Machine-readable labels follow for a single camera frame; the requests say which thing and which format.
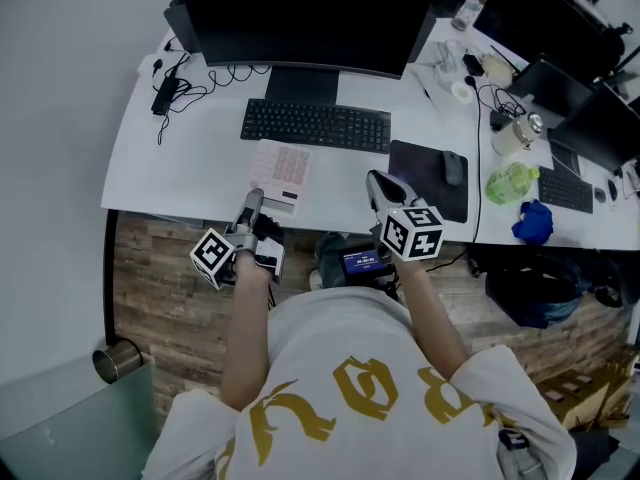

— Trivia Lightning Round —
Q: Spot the grey computer mouse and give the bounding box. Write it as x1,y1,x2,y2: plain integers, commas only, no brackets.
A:
441,150,466,188

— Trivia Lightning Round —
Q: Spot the dark open laptop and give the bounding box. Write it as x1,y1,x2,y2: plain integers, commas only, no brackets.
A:
504,52,597,130

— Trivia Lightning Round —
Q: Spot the green plastic bottle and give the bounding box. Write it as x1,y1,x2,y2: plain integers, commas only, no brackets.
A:
484,161,542,206

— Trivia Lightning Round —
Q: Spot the black power adapter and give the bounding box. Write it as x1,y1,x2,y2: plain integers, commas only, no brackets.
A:
150,75,181,117

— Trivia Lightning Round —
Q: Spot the person's blue jeans leg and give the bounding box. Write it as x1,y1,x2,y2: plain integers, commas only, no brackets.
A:
314,231,352,290

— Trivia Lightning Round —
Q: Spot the black monitor with thin stand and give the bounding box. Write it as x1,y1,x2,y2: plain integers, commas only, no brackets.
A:
546,83,640,173

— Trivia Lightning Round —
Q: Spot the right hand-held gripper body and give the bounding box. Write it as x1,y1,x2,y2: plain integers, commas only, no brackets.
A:
365,168,446,264

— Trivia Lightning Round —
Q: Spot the white tape roll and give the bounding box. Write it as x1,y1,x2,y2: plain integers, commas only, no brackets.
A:
449,80,476,104

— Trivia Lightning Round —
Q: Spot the person's left forearm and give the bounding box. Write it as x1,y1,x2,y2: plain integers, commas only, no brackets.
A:
219,255,274,412

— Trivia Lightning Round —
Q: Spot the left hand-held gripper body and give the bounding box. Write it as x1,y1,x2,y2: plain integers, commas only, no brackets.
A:
189,202,286,291

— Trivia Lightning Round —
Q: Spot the black mouse pad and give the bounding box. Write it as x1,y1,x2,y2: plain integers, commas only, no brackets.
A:
387,139,471,225

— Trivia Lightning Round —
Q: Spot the small black keyboard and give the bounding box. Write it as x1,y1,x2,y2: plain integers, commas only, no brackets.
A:
536,164,595,216

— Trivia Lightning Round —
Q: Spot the small device with blue screen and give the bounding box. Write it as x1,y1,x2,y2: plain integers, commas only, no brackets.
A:
339,244,397,290

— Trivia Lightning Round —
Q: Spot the black coiled adapter cable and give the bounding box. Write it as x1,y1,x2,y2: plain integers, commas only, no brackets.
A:
149,50,272,147

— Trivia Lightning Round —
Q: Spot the large black monitor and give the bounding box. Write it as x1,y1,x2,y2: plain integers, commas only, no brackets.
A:
174,0,441,81

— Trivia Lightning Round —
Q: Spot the row of black monitors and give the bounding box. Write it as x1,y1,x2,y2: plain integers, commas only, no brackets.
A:
471,0,640,85

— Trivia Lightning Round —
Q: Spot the beige router with antenna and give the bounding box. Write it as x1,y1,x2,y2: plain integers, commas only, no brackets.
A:
480,45,530,89

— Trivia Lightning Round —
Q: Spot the metal cylinder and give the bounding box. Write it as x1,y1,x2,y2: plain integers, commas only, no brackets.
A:
91,339,147,386

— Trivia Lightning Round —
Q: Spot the black monitor stand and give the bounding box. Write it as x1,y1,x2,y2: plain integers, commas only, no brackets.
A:
264,65,342,107

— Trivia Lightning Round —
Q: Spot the blue cloth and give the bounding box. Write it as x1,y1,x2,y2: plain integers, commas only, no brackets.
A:
510,198,555,246

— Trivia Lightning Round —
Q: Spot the frosted glass panel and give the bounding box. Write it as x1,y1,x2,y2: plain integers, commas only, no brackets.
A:
0,355,159,480

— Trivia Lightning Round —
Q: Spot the long black cable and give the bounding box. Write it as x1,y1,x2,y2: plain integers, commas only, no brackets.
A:
463,74,494,245

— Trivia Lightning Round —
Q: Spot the cardboard box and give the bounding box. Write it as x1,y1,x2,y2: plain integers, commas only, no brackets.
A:
536,361,640,430

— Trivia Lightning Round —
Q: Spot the clear plastic water bottle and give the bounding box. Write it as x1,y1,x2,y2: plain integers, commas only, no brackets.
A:
450,0,484,32

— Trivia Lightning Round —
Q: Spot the person's right forearm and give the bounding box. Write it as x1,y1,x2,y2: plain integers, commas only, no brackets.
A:
396,260,472,382

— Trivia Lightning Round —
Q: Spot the white shirt with gold print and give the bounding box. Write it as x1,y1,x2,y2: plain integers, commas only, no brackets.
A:
142,285,579,480

